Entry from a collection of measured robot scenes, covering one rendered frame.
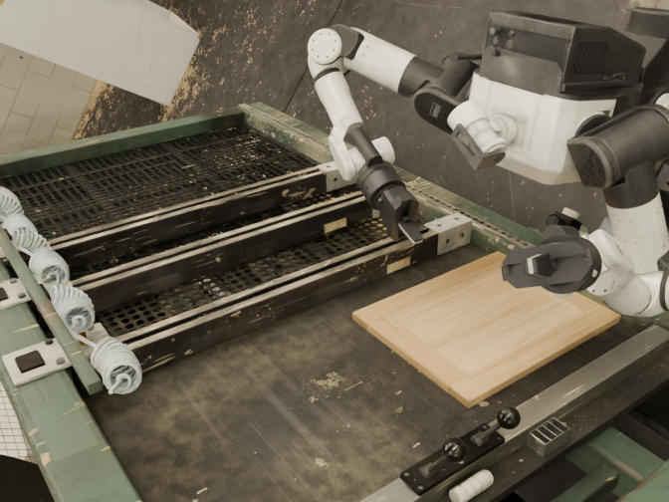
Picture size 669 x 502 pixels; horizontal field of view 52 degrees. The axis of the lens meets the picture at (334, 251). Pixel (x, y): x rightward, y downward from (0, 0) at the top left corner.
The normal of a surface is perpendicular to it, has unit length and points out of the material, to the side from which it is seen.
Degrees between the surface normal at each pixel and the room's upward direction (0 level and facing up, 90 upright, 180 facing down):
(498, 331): 60
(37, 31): 90
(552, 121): 23
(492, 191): 0
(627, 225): 46
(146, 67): 90
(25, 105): 90
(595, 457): 30
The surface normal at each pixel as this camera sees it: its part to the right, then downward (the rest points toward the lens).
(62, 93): 0.51, 0.52
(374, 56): -0.26, -0.02
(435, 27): -0.71, -0.18
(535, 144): -0.81, 0.18
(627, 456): -0.01, -0.87
